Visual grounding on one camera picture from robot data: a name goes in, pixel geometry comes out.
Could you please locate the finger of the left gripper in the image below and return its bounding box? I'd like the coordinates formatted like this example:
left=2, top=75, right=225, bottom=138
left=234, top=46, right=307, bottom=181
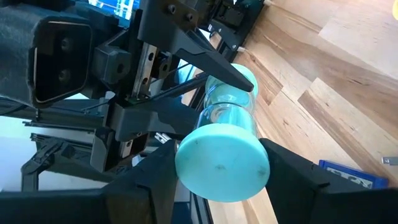
left=138, top=0, right=254, bottom=93
left=107, top=96, right=205, bottom=142

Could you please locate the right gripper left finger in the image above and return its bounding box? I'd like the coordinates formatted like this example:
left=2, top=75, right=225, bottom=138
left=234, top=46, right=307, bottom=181
left=0, top=139, right=180, bottom=224

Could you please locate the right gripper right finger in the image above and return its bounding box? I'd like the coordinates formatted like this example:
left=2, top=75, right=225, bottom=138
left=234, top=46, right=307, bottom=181
left=259, top=138, right=398, bottom=224

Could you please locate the teal hourglass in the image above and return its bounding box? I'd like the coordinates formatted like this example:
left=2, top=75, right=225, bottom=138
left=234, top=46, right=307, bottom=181
left=174, top=63, right=271, bottom=203

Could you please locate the dark blue digital clock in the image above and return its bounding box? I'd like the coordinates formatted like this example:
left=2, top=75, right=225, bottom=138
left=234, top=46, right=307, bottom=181
left=318, top=159, right=389, bottom=190

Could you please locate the dark grey monitor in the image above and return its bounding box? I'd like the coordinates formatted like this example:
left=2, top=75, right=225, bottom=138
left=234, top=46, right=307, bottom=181
left=88, top=0, right=141, bottom=29

